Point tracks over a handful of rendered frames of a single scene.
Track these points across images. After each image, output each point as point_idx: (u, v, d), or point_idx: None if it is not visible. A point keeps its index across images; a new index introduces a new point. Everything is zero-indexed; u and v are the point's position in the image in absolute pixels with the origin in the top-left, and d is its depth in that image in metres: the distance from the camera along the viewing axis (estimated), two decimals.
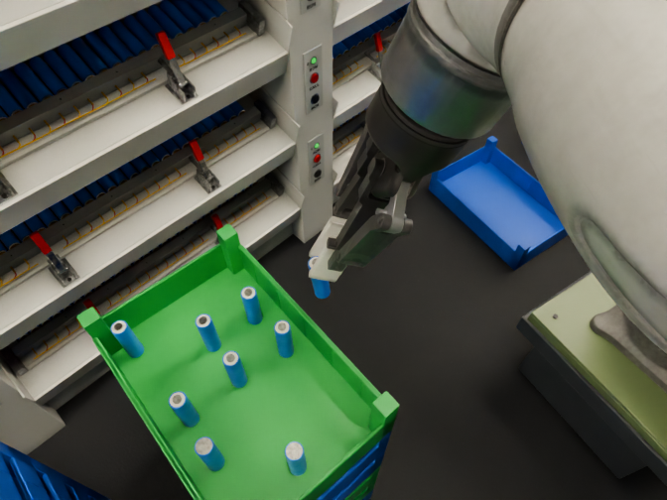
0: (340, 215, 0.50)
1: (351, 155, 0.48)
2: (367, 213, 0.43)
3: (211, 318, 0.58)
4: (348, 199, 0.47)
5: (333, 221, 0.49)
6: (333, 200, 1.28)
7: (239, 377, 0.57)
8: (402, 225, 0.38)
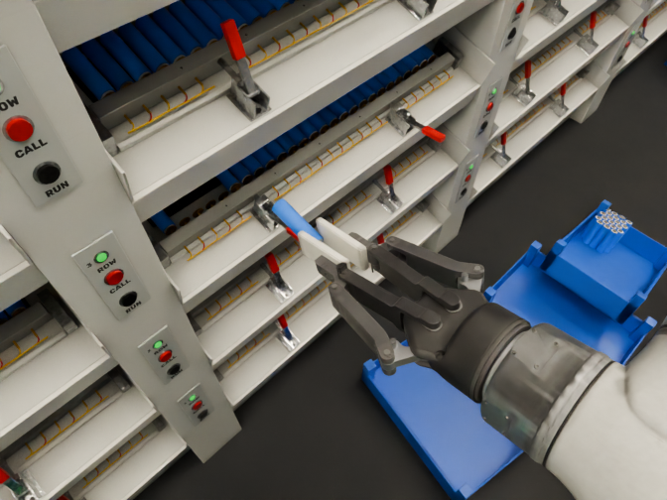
0: None
1: (356, 332, 0.46)
2: None
3: None
4: None
5: None
6: (245, 398, 1.06)
7: None
8: (483, 275, 0.46)
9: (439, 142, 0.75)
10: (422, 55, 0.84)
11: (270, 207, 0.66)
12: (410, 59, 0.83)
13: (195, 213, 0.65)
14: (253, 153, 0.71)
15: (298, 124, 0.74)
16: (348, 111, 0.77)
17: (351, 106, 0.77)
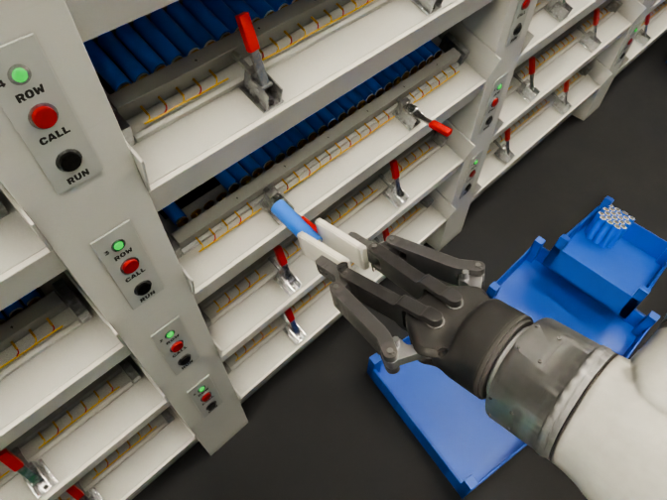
0: None
1: (359, 332, 0.46)
2: None
3: (226, 182, 0.68)
4: None
5: None
6: (252, 392, 1.07)
7: None
8: (484, 271, 0.46)
9: (446, 136, 0.76)
10: (428, 50, 0.85)
11: (280, 199, 0.67)
12: (417, 54, 0.84)
13: (205, 205, 0.66)
14: (263, 146, 0.72)
15: (307, 118, 0.75)
16: (355, 105, 0.78)
17: (359, 100, 0.78)
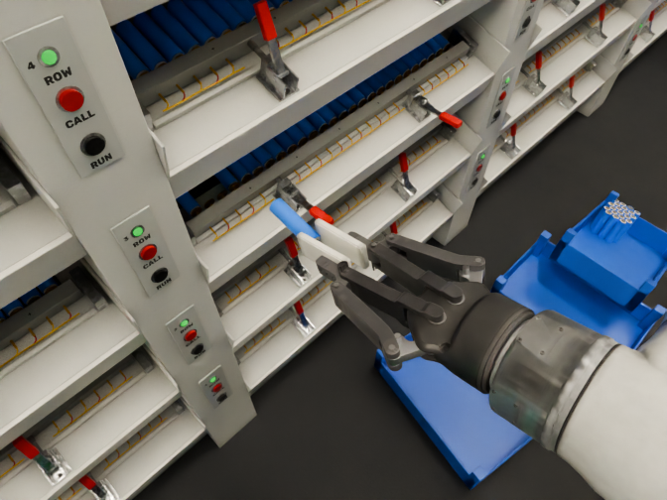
0: None
1: (360, 330, 0.46)
2: None
3: (239, 172, 0.69)
4: None
5: None
6: (260, 385, 1.07)
7: (298, 214, 0.55)
8: (484, 267, 0.46)
9: (456, 128, 0.76)
10: (438, 43, 0.86)
11: (293, 189, 0.68)
12: (426, 47, 0.84)
13: (219, 195, 0.67)
14: (275, 137, 0.72)
15: (318, 110, 0.76)
16: (366, 97, 0.79)
17: (369, 92, 0.78)
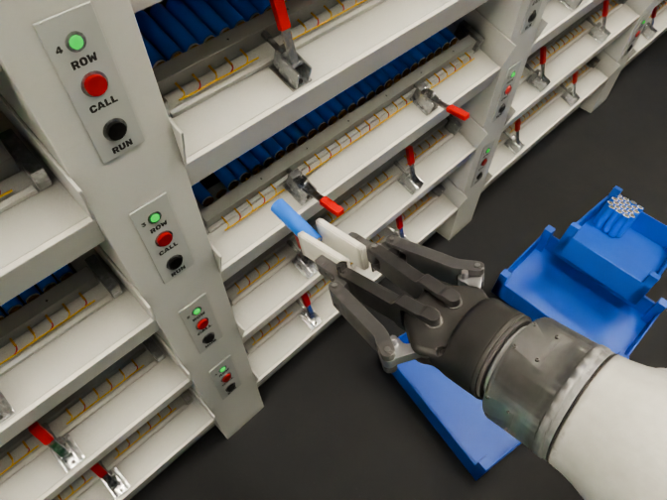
0: None
1: (357, 331, 0.46)
2: None
3: (250, 163, 0.69)
4: None
5: None
6: (267, 377, 1.08)
7: None
8: (483, 272, 0.46)
9: (463, 120, 0.77)
10: (444, 38, 0.87)
11: (303, 180, 0.69)
12: (433, 41, 0.85)
13: (230, 186, 0.68)
14: (285, 129, 0.73)
15: (327, 102, 0.77)
16: (374, 90, 0.80)
17: (378, 85, 0.79)
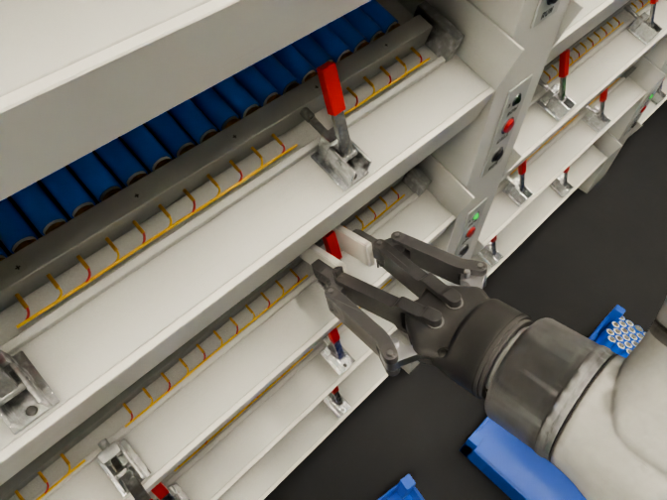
0: (374, 250, 0.50)
1: (434, 246, 0.48)
2: (384, 309, 0.45)
3: None
4: (392, 262, 0.48)
5: (367, 248, 0.50)
6: None
7: None
8: (393, 370, 0.41)
9: (327, 239, 0.50)
10: None
11: (118, 469, 0.43)
12: None
13: None
14: None
15: None
16: None
17: None
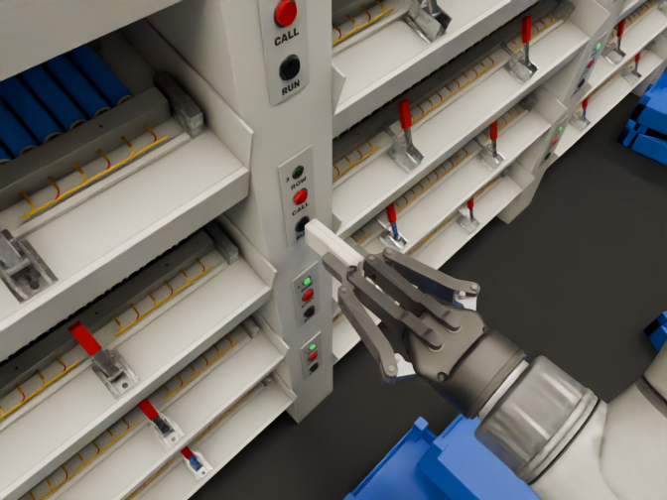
0: (365, 264, 0.50)
1: (428, 265, 0.49)
2: (389, 317, 0.47)
3: None
4: (386, 280, 0.49)
5: (358, 262, 0.49)
6: None
7: None
8: (390, 383, 0.44)
9: (71, 333, 0.45)
10: None
11: None
12: None
13: None
14: None
15: None
16: (11, 354, 0.49)
17: None
